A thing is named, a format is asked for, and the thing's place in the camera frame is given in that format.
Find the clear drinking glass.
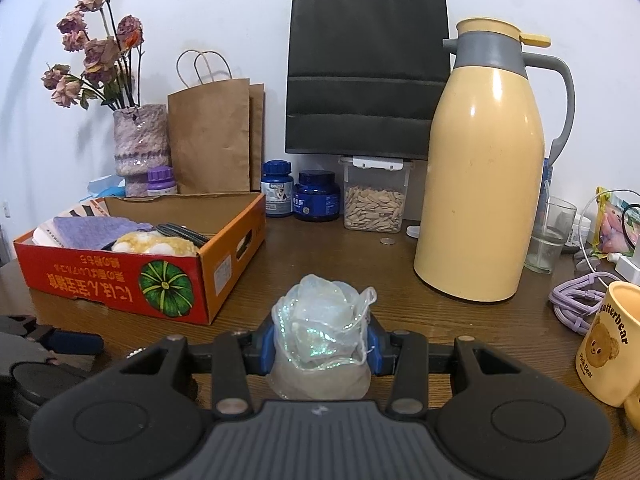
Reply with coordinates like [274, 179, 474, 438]
[524, 194, 579, 275]

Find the brown paper bag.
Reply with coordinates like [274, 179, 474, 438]
[167, 49, 251, 195]
[248, 82, 266, 194]

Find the red cardboard box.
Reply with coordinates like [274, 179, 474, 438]
[13, 192, 267, 325]

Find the purple cloth pouch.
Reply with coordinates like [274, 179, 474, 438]
[52, 215, 137, 251]

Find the clear container of seeds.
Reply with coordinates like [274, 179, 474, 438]
[338, 155, 414, 234]

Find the white charger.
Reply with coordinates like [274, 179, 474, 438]
[614, 254, 640, 284]

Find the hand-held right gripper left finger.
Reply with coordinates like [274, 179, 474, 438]
[117, 323, 277, 419]

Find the blue cap white bottle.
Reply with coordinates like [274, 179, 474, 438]
[260, 159, 293, 219]

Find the yellow bear mug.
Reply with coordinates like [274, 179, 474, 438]
[573, 281, 640, 434]

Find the black paper bag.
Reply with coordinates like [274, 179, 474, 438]
[284, 0, 451, 161]

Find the purple cable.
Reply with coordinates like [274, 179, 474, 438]
[548, 272, 621, 336]

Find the pink snack pack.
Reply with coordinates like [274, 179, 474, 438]
[592, 187, 640, 256]

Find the dried rose bouquet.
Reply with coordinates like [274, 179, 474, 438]
[40, 0, 146, 111]

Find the yellow thermos jug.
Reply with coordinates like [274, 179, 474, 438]
[413, 17, 576, 304]

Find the purple cap bottle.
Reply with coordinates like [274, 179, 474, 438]
[146, 165, 179, 197]

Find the yellow white plush toy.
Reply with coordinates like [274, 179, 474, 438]
[110, 229, 197, 257]

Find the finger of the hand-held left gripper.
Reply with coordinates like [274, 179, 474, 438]
[30, 327, 105, 360]
[0, 313, 41, 349]

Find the blue white tissue box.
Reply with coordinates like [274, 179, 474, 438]
[87, 174, 126, 199]

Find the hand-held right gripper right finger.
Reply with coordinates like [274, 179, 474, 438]
[366, 321, 522, 419]

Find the dark blue case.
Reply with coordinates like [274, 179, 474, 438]
[157, 223, 217, 249]

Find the pink textured vase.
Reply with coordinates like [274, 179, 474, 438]
[112, 103, 170, 197]

